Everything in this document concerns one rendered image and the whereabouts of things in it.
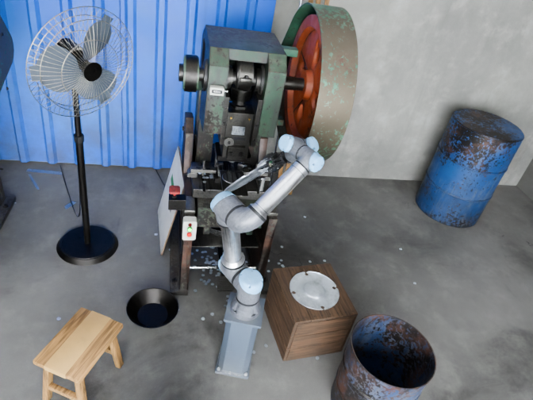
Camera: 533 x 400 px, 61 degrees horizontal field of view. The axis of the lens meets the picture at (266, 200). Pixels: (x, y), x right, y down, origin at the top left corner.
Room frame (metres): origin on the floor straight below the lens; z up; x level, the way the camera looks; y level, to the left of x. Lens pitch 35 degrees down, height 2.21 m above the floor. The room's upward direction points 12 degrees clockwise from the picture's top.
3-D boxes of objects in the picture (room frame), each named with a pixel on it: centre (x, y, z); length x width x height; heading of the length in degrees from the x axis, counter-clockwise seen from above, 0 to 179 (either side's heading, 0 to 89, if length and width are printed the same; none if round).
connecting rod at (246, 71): (2.30, 0.25, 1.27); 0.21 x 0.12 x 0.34; 16
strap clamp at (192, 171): (2.25, 0.41, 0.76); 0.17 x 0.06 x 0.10; 106
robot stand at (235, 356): (1.53, -0.01, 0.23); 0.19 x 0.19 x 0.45; 0
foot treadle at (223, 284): (2.17, 0.21, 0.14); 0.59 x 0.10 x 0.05; 16
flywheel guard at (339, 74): (2.49, -0.04, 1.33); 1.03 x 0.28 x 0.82; 16
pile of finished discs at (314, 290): (1.85, -0.37, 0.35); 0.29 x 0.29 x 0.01
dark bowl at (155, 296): (1.73, 0.53, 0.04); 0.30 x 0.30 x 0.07
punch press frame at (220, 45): (2.44, 0.29, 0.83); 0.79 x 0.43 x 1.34; 16
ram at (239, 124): (2.26, 0.24, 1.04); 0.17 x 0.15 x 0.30; 16
